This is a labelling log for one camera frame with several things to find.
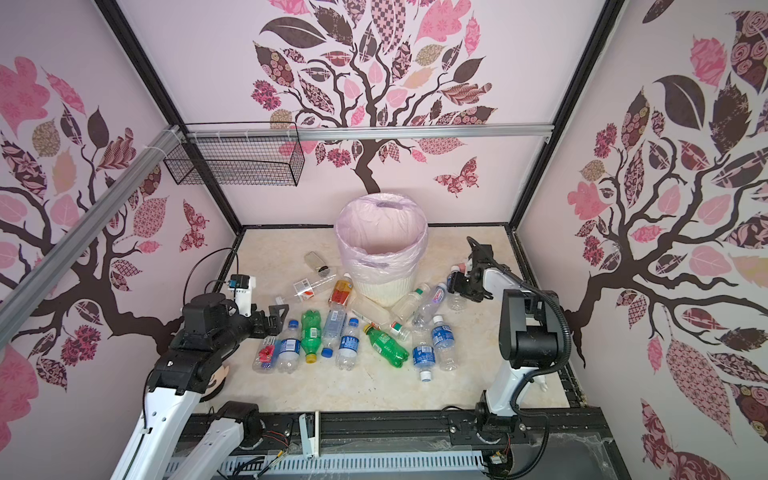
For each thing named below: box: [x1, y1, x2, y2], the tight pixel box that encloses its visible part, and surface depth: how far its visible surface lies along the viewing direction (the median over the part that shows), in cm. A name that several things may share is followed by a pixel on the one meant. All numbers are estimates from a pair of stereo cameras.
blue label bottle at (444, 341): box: [431, 315, 459, 371], surface depth 87 cm
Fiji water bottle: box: [252, 336, 277, 374], surface depth 83 cm
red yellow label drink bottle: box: [328, 272, 353, 310], surface depth 97 cm
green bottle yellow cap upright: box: [301, 309, 322, 364], surface depth 87 cm
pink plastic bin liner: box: [335, 193, 429, 284], surface depth 90 cm
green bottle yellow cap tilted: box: [363, 324, 409, 368], surface depth 85 cm
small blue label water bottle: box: [337, 318, 361, 371], surface depth 86 cm
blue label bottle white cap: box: [413, 342, 436, 382], surface depth 83 cm
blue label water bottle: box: [277, 320, 301, 374], surface depth 85 cm
